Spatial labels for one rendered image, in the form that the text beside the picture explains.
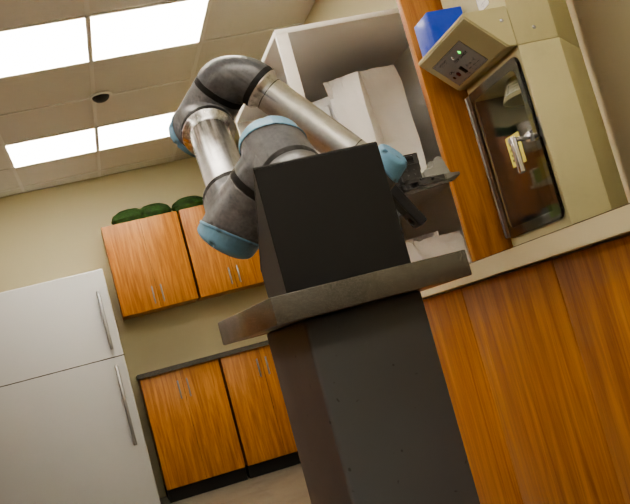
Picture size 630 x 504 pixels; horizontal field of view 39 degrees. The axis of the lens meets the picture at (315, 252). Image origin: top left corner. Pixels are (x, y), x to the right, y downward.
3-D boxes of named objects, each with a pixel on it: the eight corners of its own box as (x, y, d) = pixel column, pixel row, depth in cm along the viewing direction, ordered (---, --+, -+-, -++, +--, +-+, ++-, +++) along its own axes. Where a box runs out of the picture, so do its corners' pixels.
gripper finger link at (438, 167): (458, 150, 205) (420, 159, 203) (465, 175, 204) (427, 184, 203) (453, 154, 208) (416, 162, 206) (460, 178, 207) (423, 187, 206)
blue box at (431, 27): (456, 52, 240) (447, 21, 241) (470, 38, 230) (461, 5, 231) (422, 59, 238) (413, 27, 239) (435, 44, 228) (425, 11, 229)
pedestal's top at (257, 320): (277, 325, 124) (269, 297, 124) (223, 345, 153) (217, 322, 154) (472, 274, 135) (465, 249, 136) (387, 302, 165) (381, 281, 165)
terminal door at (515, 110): (510, 239, 237) (468, 96, 240) (566, 217, 207) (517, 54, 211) (508, 239, 236) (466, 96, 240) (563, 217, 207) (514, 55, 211)
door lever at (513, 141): (541, 168, 211) (536, 170, 214) (529, 130, 212) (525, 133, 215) (521, 173, 210) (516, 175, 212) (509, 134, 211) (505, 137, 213)
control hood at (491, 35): (466, 90, 242) (456, 55, 243) (518, 44, 210) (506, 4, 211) (427, 98, 239) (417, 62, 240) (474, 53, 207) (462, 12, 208)
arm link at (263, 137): (281, 134, 148) (257, 97, 158) (240, 198, 153) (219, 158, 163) (337, 158, 155) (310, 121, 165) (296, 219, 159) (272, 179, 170)
